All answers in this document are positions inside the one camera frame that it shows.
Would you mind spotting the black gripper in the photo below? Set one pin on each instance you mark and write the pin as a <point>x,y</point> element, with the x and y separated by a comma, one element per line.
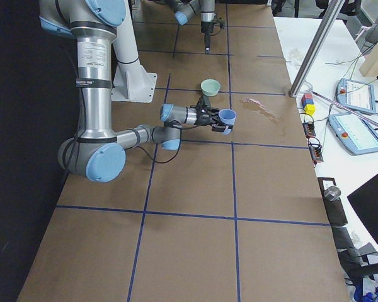
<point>202,119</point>
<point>206,27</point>

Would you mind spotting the blue plastic cup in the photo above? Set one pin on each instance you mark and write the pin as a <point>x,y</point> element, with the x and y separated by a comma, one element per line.
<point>228,118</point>

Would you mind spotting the green bowl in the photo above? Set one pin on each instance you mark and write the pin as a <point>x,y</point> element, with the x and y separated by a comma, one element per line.
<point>210,87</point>

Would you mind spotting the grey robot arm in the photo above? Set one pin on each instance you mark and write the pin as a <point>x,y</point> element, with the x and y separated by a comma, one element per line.
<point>184,11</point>
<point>108,69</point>

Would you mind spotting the red blue block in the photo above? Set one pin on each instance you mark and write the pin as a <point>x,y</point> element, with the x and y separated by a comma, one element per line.
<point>307,100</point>

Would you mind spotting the yellow block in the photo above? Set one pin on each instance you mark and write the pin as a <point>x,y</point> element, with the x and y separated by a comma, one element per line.
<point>309,109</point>

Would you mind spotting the black power strip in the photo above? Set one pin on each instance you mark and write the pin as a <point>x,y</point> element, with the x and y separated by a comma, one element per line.
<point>314,145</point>

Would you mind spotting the steel cylinder weight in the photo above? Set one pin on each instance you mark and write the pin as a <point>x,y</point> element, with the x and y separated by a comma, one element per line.
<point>332,193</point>

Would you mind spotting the near blue teach pendant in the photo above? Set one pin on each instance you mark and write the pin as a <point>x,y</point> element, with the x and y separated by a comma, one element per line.
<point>356,135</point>

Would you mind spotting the blue teach pendant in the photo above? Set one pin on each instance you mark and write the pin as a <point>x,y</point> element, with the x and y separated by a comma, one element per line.
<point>356,95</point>
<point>356,135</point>

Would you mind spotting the far blue teach pendant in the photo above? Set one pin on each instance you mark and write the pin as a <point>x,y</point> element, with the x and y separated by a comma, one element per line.
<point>356,95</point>

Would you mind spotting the aluminium frame post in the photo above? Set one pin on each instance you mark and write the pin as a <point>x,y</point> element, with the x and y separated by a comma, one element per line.
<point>330,13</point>

